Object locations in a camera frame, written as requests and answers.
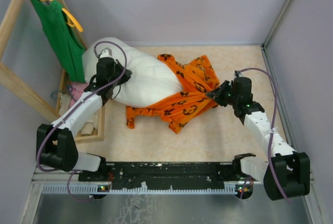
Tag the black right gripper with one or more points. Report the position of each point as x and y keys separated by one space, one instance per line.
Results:
x=218 y=95

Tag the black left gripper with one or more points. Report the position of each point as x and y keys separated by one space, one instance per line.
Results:
x=116 y=65

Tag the white pillow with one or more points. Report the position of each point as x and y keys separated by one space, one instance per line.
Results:
x=151 y=79

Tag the orange patterned pillowcase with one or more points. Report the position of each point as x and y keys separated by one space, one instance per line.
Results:
x=197 y=78

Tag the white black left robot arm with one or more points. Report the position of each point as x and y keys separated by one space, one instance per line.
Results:
x=55 y=144

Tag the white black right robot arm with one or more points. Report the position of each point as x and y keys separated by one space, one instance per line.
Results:
x=286 y=173

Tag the pink cloth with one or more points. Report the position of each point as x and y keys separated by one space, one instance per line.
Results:
x=76 y=90

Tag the grey clothes hanger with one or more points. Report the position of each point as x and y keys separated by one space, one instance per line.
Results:
x=68 y=90

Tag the green tank top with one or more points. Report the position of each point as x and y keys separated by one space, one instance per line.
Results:
x=64 y=44

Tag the wooden tray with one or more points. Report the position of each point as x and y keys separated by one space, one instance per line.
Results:
x=98 y=135

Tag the cream cloth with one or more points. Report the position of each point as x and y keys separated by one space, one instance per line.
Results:
x=90 y=124

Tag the yellow clothes hanger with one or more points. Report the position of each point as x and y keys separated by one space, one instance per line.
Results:
x=59 y=10

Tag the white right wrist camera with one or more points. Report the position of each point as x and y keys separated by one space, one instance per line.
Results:
x=238 y=74

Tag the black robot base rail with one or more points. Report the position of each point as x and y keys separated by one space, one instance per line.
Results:
x=164 y=176

